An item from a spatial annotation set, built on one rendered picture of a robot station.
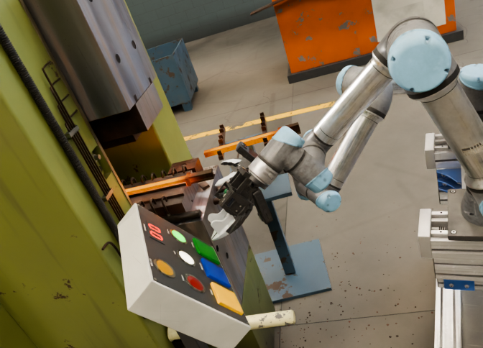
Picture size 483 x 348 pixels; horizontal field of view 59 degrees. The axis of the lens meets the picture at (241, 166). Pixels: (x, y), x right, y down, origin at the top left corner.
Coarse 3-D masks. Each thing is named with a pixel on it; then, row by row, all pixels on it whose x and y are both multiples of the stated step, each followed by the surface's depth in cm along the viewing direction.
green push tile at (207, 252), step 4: (196, 240) 118; (196, 244) 115; (200, 244) 117; (204, 244) 119; (196, 248) 114; (200, 248) 114; (204, 248) 117; (208, 248) 119; (212, 248) 121; (200, 252) 112; (204, 252) 114; (208, 252) 116; (212, 252) 118; (204, 256) 113; (208, 256) 114; (212, 256) 116; (216, 256) 118; (212, 260) 114; (216, 260) 115
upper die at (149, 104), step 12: (144, 96) 139; (156, 96) 148; (132, 108) 132; (144, 108) 137; (156, 108) 146; (96, 120) 135; (108, 120) 135; (120, 120) 134; (132, 120) 134; (144, 120) 135; (96, 132) 138; (108, 132) 137; (120, 132) 137; (132, 132) 136
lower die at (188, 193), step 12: (156, 180) 167; (144, 192) 160; (156, 192) 159; (168, 192) 156; (180, 192) 154; (192, 192) 161; (144, 204) 156; (156, 204) 154; (168, 204) 151; (180, 204) 149; (192, 204) 158
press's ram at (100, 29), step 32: (32, 0) 113; (64, 0) 112; (96, 0) 122; (64, 32) 116; (96, 32) 118; (128, 32) 137; (64, 64) 121; (96, 64) 120; (128, 64) 132; (96, 96) 125; (128, 96) 127
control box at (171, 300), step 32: (128, 224) 107; (160, 224) 111; (128, 256) 97; (160, 256) 95; (192, 256) 108; (128, 288) 88; (160, 288) 84; (192, 288) 92; (160, 320) 87; (192, 320) 90; (224, 320) 93
